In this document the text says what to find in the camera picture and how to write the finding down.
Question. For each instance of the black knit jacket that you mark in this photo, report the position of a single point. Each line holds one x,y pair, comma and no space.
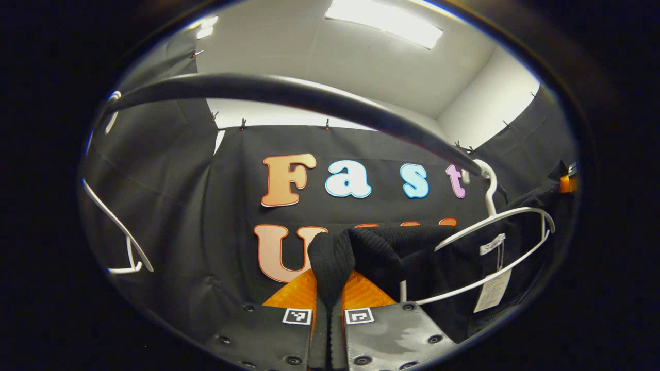
376,247

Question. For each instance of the black backdrop cloth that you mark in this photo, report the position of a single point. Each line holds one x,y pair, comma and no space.
232,180

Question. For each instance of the black metal clothes rack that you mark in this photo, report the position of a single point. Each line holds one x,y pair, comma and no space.
258,85

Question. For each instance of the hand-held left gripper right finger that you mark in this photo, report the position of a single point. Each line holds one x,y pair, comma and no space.
386,335

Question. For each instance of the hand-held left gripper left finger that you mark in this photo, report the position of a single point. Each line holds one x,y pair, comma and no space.
268,335

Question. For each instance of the ceiling light panel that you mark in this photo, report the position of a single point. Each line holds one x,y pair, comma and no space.
386,20

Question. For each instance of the white plastic clothes hanger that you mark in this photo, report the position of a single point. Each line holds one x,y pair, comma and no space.
492,190
130,252

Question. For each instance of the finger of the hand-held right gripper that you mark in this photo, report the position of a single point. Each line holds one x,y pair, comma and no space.
568,183

